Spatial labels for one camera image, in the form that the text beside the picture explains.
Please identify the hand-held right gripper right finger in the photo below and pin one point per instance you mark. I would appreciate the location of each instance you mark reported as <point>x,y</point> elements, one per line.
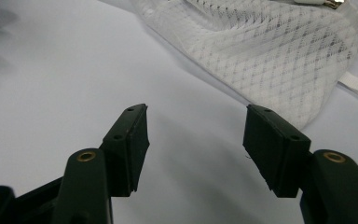
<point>270,155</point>

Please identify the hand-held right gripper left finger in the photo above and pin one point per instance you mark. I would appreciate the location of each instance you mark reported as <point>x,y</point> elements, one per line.
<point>126,155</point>

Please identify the white mesh laundry bag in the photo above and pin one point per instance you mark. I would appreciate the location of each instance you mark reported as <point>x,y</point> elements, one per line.
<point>276,62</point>

